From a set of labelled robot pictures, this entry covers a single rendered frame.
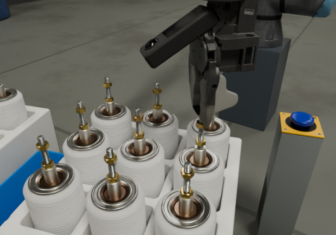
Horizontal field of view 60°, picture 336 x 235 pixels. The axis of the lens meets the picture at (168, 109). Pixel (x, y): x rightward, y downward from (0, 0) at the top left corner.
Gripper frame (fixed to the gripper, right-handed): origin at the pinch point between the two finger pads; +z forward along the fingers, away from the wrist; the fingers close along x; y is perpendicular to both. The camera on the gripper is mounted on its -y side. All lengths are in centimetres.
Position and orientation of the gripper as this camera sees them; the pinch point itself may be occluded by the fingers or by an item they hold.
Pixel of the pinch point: (198, 114)
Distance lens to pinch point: 49.6
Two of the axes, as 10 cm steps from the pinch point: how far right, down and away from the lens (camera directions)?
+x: -2.4, -4.9, 8.4
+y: 9.7, -1.2, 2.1
